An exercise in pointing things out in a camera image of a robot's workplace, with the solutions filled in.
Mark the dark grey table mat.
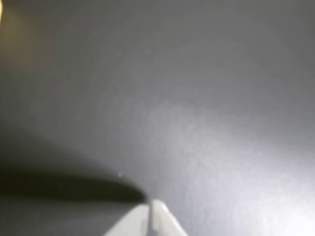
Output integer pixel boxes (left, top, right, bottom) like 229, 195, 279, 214
0, 0, 315, 236

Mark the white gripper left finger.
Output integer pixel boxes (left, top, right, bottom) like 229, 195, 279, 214
103, 204, 150, 236

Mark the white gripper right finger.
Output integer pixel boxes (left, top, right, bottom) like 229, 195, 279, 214
151, 198, 188, 236

